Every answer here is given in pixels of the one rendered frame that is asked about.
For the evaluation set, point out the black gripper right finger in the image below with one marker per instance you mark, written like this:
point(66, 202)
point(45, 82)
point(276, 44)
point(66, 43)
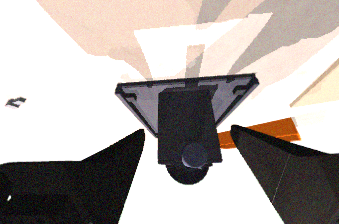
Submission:
point(301, 183)

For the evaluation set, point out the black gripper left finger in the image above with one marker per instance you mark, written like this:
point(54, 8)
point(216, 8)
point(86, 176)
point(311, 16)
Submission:
point(98, 185)

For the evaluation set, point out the orange rectangular tray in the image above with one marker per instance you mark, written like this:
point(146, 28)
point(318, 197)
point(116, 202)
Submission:
point(284, 129)

